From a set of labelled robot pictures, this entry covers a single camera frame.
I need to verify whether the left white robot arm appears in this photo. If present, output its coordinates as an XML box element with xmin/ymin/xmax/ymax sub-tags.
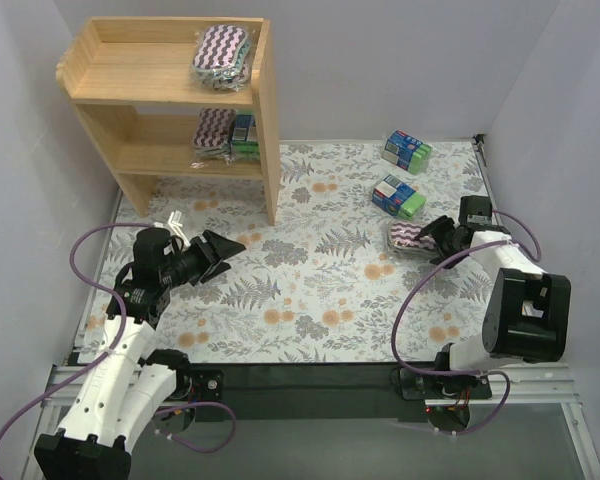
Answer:
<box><xmin>33</xmin><ymin>226</ymin><xmax>245</xmax><ymax>479</ymax></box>

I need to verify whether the pink wavy sponge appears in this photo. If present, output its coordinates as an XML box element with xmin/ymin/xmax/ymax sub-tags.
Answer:
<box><xmin>386</xmin><ymin>220</ymin><xmax>437</xmax><ymax>259</ymax></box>
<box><xmin>191</xmin><ymin>108</ymin><xmax>237</xmax><ymax>168</ymax></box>
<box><xmin>190</xmin><ymin>24</ymin><xmax>253</xmax><ymax>91</ymax></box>

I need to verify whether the wooden two-tier shelf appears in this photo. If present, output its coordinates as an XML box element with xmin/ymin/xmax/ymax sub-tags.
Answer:
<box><xmin>55</xmin><ymin>17</ymin><xmax>281</xmax><ymax>223</ymax></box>

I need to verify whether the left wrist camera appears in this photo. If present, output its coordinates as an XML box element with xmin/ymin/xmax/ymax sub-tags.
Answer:
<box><xmin>152</xmin><ymin>210</ymin><xmax>190</xmax><ymax>249</ymax></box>

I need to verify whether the blue green sponge pack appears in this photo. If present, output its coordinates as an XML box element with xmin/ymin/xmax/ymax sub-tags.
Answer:
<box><xmin>230</xmin><ymin>113</ymin><xmax>260</xmax><ymax>161</ymax></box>
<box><xmin>371</xmin><ymin>175</ymin><xmax>426</xmax><ymax>220</ymax></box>
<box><xmin>381</xmin><ymin>130</ymin><xmax>432</xmax><ymax>175</ymax></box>

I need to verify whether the floral patterned table mat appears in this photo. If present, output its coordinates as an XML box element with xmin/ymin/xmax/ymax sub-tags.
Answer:
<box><xmin>77</xmin><ymin>140</ymin><xmax>542</xmax><ymax>364</ymax></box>

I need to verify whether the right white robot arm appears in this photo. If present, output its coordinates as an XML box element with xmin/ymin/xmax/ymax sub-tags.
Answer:
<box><xmin>413</xmin><ymin>196</ymin><xmax>571</xmax><ymax>394</ymax></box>

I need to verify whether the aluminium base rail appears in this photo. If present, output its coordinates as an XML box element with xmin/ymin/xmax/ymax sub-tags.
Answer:
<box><xmin>46</xmin><ymin>363</ymin><xmax>581</xmax><ymax>406</ymax></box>

